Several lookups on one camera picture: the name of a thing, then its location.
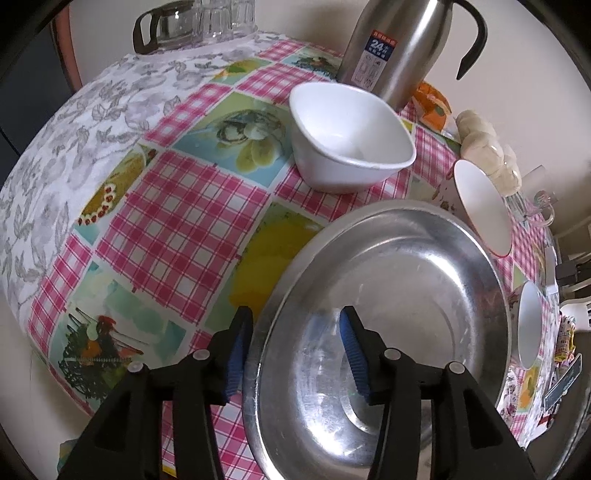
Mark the large metal plate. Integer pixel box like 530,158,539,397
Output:
242,200,511,479

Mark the red rimmed floral bowl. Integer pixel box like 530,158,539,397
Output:
431,159,513,258

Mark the white square bowl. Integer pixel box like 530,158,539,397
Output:
288,82,417,194

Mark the colourful candy packet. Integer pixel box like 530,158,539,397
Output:
554,314,576,364

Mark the small white round bowl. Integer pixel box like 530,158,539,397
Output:
508,281,544,370

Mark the white chair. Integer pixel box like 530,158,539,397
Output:
559,296,591,331

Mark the pink checkered fruit tablecloth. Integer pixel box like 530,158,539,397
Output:
27,38,567,480

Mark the clear glass mug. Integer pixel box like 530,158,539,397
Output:
515,165,557,227

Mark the pack of white buns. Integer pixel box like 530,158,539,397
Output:
456,110,522,197

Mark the grey floral white cloth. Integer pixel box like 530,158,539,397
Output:
1,32,280,325

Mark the orange snack packet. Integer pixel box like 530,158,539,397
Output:
412,81,452,133

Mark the stainless steel thermos jug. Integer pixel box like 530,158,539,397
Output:
337,0,488,111

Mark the ribbed clear glass cup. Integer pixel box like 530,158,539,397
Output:
192,0,257,44

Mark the glass coffee carafe black handle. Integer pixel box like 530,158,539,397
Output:
132,1,197,55

